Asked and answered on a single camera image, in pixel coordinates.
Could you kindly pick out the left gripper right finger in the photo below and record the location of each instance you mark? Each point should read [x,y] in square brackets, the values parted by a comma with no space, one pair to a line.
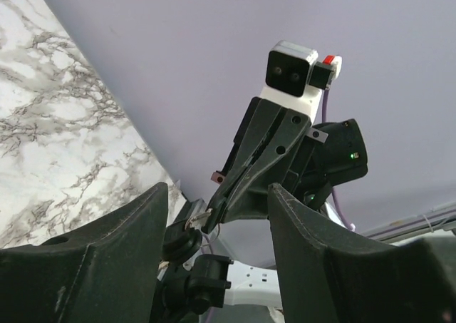
[330,274]

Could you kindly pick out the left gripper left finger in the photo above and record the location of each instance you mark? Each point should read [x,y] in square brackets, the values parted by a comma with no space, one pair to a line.
[104,271]

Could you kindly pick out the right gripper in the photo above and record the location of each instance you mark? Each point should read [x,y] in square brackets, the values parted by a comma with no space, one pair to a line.
[272,145]

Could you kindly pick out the black-headed key bunch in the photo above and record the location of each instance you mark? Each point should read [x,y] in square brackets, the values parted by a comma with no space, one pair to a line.
[184,239]

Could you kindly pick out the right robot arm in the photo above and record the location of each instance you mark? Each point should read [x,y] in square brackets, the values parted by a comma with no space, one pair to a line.
[339,157]

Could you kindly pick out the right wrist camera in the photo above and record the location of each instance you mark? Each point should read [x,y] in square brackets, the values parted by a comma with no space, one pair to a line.
[296,79]

